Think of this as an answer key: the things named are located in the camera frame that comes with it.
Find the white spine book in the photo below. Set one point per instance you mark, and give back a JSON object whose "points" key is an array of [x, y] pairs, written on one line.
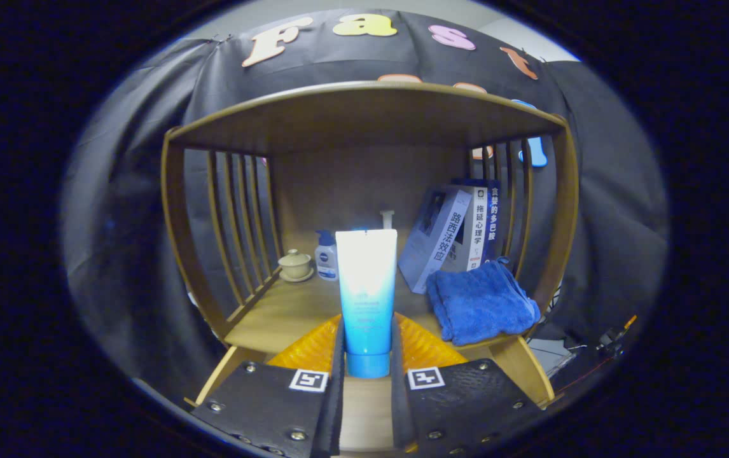
{"points": [[477, 229]]}

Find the black and orange device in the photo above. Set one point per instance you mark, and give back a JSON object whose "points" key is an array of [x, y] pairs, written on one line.
{"points": [[612, 337]]}

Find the grey leaning book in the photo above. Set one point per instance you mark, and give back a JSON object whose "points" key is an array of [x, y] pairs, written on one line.
{"points": [[431, 242]]}

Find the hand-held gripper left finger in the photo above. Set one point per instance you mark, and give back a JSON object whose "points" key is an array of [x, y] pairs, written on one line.
{"points": [[337, 394]]}

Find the wooden cabinet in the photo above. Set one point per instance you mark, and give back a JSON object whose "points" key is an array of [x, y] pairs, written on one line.
{"points": [[364, 114]]}

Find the wooden countertop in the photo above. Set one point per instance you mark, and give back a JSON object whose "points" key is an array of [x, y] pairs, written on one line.
{"points": [[288, 312]]}

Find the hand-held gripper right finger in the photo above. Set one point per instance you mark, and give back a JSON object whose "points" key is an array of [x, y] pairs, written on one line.
{"points": [[397, 394]]}

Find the black backdrop cloth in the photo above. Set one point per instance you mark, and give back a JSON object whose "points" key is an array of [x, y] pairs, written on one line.
{"points": [[135, 159]]}

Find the white pump bottle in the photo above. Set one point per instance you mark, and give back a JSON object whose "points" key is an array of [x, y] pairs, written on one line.
{"points": [[388, 219]]}

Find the beige lidded teacup with saucer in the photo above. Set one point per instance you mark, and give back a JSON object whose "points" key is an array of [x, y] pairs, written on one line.
{"points": [[294, 264]]}

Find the dark blue book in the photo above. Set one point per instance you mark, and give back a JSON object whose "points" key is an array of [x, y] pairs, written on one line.
{"points": [[493, 219]]}

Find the folded blue towel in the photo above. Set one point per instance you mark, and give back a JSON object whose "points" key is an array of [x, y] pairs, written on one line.
{"points": [[479, 305]]}

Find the white bottle with blue cap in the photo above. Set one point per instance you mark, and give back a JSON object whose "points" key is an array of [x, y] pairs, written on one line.
{"points": [[326, 261]]}

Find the blue and white tube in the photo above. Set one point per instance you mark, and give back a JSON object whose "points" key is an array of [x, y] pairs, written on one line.
{"points": [[366, 286]]}

